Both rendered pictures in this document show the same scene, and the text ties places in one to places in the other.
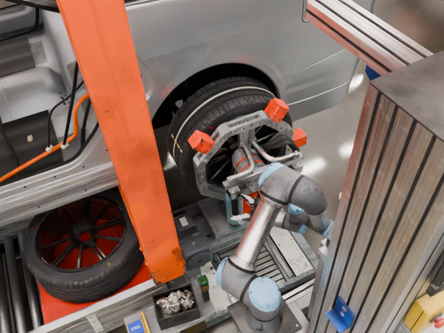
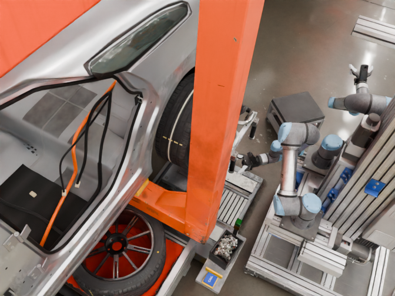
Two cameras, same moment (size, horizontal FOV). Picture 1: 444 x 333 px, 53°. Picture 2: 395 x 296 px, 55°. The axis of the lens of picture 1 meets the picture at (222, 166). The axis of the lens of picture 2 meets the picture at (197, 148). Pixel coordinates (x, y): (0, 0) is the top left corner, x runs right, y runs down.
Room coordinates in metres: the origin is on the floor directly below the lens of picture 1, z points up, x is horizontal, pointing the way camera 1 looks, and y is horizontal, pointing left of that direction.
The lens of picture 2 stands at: (0.41, 1.14, 2.95)
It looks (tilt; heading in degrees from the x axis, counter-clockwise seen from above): 53 degrees down; 316
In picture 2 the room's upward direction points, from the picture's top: 5 degrees clockwise
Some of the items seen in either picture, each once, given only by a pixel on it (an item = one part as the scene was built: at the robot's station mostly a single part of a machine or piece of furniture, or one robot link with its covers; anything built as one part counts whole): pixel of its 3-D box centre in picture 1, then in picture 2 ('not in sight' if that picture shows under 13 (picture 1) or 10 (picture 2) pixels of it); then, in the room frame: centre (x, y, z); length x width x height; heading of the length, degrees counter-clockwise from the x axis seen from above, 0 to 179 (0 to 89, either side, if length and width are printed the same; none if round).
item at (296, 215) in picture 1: (299, 213); (278, 148); (1.16, -0.33, 0.91); 0.11 x 0.08 x 0.11; 50
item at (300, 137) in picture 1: (296, 138); not in sight; (1.69, -0.41, 0.85); 0.09 x 0.08 x 0.07; 111
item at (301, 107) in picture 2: not in sight; (293, 118); (1.60, -1.26, 0.17); 0.43 x 0.36 x 0.34; 69
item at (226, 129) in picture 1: (244, 158); not in sight; (1.57, -0.12, 0.85); 0.54 x 0.07 x 0.54; 111
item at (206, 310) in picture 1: (170, 316); (221, 259); (0.93, 0.31, 0.44); 0.43 x 0.17 x 0.03; 111
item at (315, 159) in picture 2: not in sight; (324, 156); (0.94, -0.57, 0.87); 0.15 x 0.15 x 0.10
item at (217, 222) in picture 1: (233, 197); (189, 162); (1.73, -0.06, 0.32); 0.40 x 0.30 x 0.28; 111
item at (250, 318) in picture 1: (263, 311); (304, 215); (0.74, -0.12, 0.87); 0.15 x 0.15 x 0.10
